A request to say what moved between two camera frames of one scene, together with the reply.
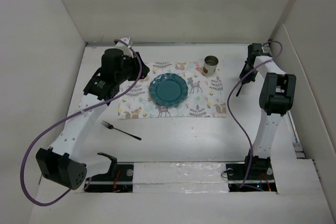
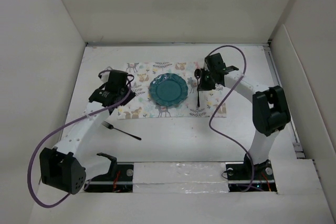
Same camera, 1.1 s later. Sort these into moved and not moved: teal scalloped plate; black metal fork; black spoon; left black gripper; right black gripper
Moved: right black gripper; black spoon; left black gripper
Not moved: teal scalloped plate; black metal fork
